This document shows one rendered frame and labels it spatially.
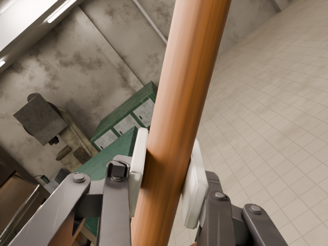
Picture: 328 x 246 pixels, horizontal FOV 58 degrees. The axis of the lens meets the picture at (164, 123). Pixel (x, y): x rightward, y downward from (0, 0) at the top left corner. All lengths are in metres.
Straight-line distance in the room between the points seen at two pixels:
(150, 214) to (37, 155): 10.82
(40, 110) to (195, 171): 8.76
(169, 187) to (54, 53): 9.83
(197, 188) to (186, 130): 0.03
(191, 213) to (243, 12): 9.92
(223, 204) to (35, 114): 8.82
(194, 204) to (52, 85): 10.00
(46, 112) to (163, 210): 8.72
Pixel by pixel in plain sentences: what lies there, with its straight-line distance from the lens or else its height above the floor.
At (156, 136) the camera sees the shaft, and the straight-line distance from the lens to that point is 0.18.
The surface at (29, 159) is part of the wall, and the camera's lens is 11.16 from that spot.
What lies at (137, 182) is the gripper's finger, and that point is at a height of 1.97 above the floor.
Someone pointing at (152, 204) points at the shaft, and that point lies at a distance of 0.20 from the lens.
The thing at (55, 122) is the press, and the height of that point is 1.73.
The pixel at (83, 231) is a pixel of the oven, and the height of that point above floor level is 1.27.
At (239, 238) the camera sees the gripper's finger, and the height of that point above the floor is 1.92.
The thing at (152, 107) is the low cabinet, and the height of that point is 0.52.
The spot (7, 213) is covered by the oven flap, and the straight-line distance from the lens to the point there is 1.88.
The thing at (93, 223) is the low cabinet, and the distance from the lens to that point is 4.42.
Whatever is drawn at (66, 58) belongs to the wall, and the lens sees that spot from 9.91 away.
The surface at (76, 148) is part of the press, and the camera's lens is 9.31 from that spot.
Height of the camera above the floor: 2.02
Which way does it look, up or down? 15 degrees down
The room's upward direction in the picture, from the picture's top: 39 degrees counter-clockwise
